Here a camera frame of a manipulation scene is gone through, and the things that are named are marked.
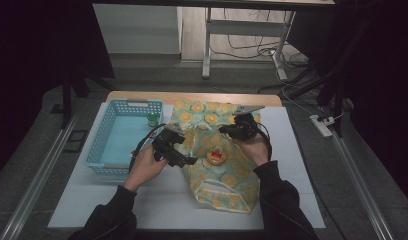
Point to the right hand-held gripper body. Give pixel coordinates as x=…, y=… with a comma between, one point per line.
x=243, y=128

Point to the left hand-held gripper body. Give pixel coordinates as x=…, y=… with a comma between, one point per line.
x=165, y=143

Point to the orange fruit print bag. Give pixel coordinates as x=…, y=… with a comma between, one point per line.
x=225, y=181

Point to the light blue plastic basket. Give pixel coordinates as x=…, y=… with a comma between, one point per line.
x=118, y=140

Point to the person's right hand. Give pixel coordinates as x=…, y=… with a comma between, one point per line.
x=257, y=150

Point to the person's left hand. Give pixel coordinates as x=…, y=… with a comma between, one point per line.
x=145, y=170

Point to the small green-capped bottle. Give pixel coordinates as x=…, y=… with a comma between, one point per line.
x=153, y=120

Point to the white power strip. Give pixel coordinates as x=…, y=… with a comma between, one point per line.
x=320, y=126

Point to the black floor plate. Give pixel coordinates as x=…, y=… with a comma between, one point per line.
x=76, y=140

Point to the black metal stand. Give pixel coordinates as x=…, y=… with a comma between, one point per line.
x=330, y=90
x=67, y=100

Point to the white cabinet panel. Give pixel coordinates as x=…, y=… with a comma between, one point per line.
x=135, y=30

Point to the white metal desk frame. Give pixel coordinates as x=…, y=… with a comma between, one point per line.
x=245, y=28

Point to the aluminium rail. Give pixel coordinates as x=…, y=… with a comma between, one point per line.
x=362, y=186
x=35, y=180

